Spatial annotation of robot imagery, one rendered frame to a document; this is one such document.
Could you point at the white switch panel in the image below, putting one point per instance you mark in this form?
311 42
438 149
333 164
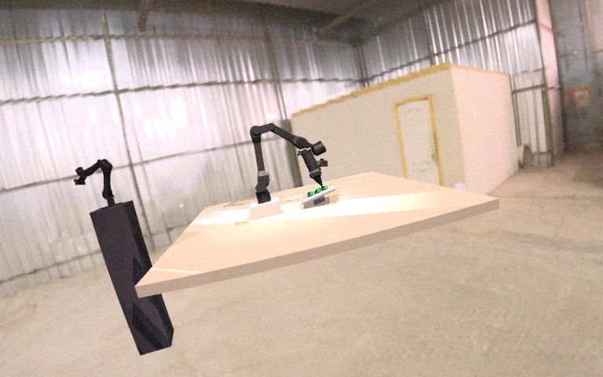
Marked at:
317 196

